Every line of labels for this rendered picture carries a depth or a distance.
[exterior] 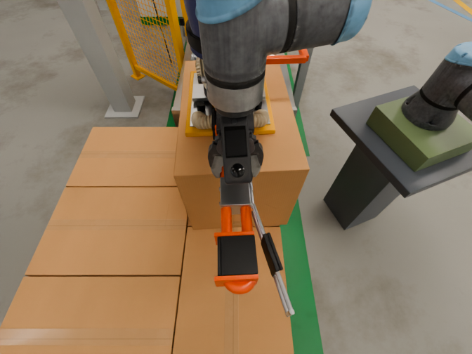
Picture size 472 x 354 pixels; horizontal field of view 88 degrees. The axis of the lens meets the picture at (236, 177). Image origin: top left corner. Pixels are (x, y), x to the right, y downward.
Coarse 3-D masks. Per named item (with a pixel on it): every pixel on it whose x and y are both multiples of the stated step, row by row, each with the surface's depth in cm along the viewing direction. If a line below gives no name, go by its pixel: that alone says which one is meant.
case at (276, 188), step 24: (288, 96) 91; (288, 120) 84; (192, 144) 78; (264, 144) 78; (288, 144) 78; (192, 168) 72; (264, 168) 72; (288, 168) 72; (192, 192) 79; (216, 192) 80; (264, 192) 82; (288, 192) 83; (192, 216) 93; (216, 216) 94; (240, 216) 96; (264, 216) 97; (288, 216) 98
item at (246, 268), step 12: (216, 240) 46; (228, 240) 44; (240, 240) 44; (252, 240) 44; (228, 252) 43; (240, 252) 43; (252, 252) 43; (228, 264) 42; (240, 264) 42; (252, 264) 42; (216, 276) 41; (228, 276) 41; (240, 276) 41; (252, 276) 41
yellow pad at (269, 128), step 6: (264, 84) 92; (264, 102) 85; (258, 108) 82; (264, 108) 84; (270, 108) 84; (270, 114) 82; (270, 120) 81; (264, 126) 79; (270, 126) 79; (258, 132) 79; (264, 132) 79; (270, 132) 79
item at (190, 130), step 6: (192, 72) 96; (192, 78) 94; (198, 78) 89; (192, 84) 92; (192, 102) 85; (198, 102) 81; (204, 102) 85; (192, 108) 83; (198, 108) 81; (204, 108) 82; (210, 108) 83; (210, 114) 82; (186, 120) 81; (186, 126) 79; (192, 126) 79; (186, 132) 78; (192, 132) 78; (198, 132) 78; (204, 132) 78; (210, 132) 78
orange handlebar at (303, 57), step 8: (272, 56) 81; (280, 56) 81; (288, 56) 81; (296, 56) 81; (304, 56) 81; (224, 208) 49; (240, 208) 50; (248, 208) 49; (224, 216) 48; (248, 216) 48; (224, 224) 47; (248, 224) 47; (232, 288) 41; (240, 288) 41; (248, 288) 41
